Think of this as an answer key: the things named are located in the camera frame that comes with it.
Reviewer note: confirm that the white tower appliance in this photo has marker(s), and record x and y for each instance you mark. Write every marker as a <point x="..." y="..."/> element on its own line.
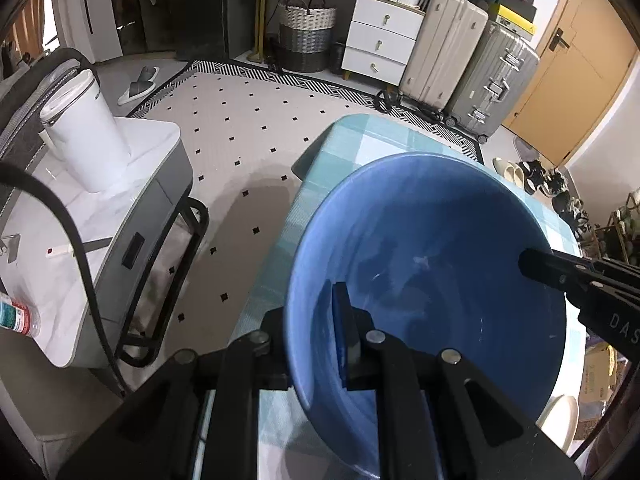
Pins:
<point x="95" y="15"/>

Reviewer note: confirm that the white grey side table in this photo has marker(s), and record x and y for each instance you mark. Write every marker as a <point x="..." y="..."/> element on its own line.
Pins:
<point x="140" y="200"/>

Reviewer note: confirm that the white desk with drawers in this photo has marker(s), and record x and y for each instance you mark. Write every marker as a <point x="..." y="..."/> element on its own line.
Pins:
<point x="385" y="35"/>

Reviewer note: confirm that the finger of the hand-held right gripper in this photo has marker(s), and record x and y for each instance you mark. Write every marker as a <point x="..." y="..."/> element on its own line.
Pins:
<point x="550" y="267"/>

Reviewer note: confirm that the grey white woven basket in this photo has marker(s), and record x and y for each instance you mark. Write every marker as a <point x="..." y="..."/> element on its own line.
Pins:
<point x="306" y="40"/>

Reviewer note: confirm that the white cylindrical canister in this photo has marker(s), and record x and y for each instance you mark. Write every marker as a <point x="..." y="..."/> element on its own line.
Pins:
<point x="85" y="135"/>

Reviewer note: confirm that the grey white slipper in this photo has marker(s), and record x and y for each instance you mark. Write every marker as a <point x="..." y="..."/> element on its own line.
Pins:
<point x="137" y="87"/>

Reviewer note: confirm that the beige hard suitcase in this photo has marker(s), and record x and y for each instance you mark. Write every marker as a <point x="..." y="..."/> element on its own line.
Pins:
<point x="440" y="50"/>

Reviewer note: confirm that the blue ribbed bowl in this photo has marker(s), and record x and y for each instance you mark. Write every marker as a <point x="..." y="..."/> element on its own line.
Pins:
<point x="425" y="260"/>

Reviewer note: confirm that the pile of sneakers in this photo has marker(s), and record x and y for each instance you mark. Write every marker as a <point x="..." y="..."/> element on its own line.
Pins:
<point x="545" y="180"/>

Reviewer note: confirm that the small white stick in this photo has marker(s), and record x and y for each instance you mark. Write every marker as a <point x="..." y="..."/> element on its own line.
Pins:
<point x="60" y="251"/>

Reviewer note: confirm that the beige rug with black diamonds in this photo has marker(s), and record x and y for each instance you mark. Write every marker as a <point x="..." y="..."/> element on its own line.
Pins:
<point x="225" y="135"/>

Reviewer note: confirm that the brown curtain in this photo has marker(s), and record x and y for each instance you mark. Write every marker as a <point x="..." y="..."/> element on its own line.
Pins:
<point x="30" y="25"/>

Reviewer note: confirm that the cream round plate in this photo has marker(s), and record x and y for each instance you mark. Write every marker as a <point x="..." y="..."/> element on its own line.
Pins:
<point x="560" y="422"/>

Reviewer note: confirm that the tan wooden door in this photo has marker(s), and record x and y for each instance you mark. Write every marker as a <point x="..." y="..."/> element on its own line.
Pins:
<point x="575" y="85"/>

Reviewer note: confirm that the grey door mat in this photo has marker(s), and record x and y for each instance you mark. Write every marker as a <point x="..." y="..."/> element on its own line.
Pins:
<point x="526" y="152"/>

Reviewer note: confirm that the silver hard suitcase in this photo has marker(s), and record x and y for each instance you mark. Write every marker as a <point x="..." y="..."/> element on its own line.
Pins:
<point x="492" y="80"/>

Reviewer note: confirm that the wooden shoe rack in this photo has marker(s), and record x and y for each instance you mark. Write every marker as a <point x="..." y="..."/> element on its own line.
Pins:
<point x="617" y="230"/>

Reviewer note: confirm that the bottle with teal label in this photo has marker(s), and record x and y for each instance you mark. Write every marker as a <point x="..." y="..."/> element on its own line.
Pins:
<point x="17" y="316"/>

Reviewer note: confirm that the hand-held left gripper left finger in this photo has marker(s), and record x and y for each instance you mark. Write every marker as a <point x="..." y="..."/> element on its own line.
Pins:
<point x="272" y="360"/>

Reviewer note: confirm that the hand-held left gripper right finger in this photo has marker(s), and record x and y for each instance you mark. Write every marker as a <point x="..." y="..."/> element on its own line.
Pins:
<point x="342" y="330"/>

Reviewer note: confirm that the yellow black shoe box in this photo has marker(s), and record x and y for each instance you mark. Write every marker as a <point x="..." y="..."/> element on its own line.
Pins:
<point x="515" y="17"/>

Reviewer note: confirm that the teal checked tablecloth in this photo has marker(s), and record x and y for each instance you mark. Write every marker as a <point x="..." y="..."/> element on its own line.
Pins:
<point x="350" y="145"/>

